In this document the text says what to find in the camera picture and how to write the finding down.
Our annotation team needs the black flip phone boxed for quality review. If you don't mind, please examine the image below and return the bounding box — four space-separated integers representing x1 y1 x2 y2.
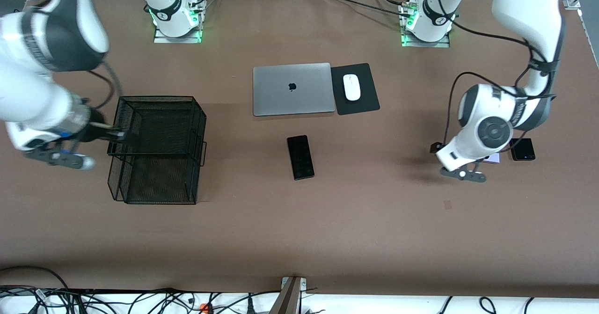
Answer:
510 138 536 161

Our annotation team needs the long black slab phone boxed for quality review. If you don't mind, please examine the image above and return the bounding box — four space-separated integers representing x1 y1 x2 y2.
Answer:
286 135 315 181

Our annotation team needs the black mouse pad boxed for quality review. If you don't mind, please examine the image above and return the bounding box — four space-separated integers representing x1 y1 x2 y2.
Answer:
330 63 380 116

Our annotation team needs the white computer mouse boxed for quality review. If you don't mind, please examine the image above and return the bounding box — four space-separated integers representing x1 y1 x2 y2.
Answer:
343 73 362 102

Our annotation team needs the silver closed laptop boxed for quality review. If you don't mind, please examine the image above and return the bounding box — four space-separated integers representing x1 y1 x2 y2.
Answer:
253 62 336 117

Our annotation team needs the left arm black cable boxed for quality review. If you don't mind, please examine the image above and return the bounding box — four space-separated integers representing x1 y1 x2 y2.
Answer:
448 17 557 146

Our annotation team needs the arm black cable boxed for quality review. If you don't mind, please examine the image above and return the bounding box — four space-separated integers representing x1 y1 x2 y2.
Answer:
87 59 124 113
448 17 557 146

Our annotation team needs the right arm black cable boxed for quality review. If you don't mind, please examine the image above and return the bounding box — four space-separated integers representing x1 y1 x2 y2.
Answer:
87 59 124 113

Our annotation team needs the black wire mesh basket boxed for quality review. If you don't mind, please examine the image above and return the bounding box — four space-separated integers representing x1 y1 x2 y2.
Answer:
107 95 207 205

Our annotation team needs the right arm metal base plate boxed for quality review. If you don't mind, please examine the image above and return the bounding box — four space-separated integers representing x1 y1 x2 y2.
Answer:
153 24 203 44

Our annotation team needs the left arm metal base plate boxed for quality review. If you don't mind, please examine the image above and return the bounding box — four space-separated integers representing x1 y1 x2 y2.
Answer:
401 29 451 48

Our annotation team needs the aluminium profile post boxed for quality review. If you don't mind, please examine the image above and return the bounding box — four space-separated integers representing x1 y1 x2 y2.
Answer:
269 277 307 314

